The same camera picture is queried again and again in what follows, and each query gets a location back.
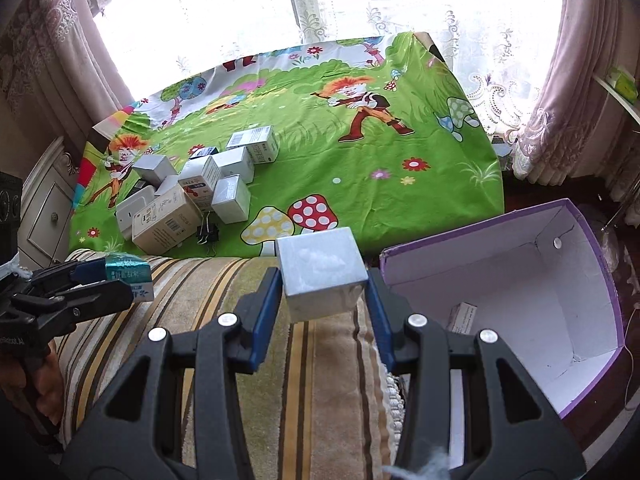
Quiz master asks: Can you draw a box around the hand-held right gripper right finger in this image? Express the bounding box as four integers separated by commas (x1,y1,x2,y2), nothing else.
366,267,587,480

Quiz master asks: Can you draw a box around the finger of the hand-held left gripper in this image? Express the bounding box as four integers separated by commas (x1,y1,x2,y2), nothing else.
30,258,108,292
10,279,135,333

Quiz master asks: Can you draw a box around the green tissue pack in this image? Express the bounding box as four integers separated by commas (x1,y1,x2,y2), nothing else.
606,67,640,100

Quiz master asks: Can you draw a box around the pile of small white boxes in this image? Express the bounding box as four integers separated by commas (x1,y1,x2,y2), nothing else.
116,125,277,255

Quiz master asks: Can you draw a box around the teal and white box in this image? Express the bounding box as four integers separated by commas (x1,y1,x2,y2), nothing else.
102,254,155,303

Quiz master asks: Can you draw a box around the small white printed box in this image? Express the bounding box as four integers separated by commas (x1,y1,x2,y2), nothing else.
446,301,478,335

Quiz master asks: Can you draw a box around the brown board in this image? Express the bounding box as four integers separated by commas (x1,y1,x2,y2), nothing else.
414,31,453,67

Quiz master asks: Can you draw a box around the striped sofa cover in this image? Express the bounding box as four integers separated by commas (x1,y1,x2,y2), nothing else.
52,255,403,480

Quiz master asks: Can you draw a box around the white curved shelf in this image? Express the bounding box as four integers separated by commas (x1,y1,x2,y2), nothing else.
592,75,640,126

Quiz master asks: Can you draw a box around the black binder clip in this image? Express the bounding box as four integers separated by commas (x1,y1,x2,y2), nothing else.
196,212,221,246

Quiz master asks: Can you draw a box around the white sheer lace curtain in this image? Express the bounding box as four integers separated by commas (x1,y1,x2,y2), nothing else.
85,0,566,136

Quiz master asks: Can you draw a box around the white bedside cabinet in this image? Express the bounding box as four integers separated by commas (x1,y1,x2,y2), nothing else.
20,140,83,266

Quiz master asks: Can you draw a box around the green cartoon printed cloth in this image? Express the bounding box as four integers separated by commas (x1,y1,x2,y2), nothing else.
67,31,505,260

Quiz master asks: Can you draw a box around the purple cardboard storage box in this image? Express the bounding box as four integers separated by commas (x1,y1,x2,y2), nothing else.
379,198,626,420

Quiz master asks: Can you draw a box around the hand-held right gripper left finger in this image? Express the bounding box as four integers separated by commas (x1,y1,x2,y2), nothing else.
60,266,283,480

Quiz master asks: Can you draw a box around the white cube box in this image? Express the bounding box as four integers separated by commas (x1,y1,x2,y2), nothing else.
275,227,368,323

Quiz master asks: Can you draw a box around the person's left hand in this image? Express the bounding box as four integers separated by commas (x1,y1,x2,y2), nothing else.
0,352,65,443

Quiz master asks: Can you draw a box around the pink patterned curtain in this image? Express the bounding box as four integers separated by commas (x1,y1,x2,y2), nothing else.
512,0,640,181
0,0,133,161

